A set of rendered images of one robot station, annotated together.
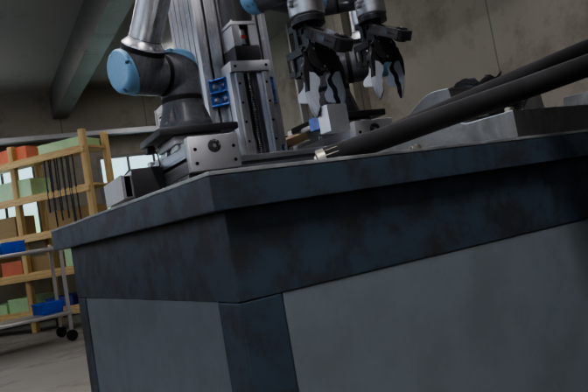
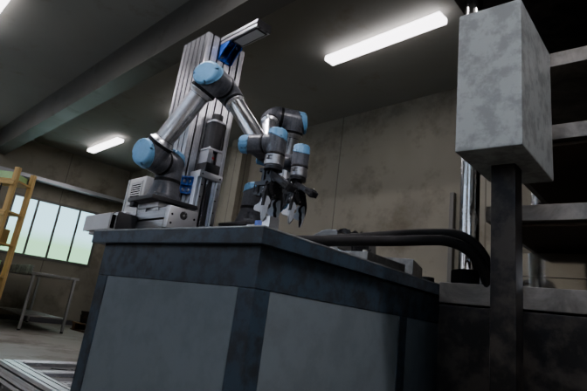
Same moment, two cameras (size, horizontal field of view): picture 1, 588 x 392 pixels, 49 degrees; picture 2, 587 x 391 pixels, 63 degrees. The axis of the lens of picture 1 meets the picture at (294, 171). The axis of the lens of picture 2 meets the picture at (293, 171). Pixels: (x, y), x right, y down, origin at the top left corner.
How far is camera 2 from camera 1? 0.49 m
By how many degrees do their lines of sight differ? 20
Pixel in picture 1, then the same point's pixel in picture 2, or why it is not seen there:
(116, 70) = (141, 150)
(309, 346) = (272, 320)
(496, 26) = (337, 207)
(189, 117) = (170, 193)
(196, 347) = (210, 309)
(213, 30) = (196, 147)
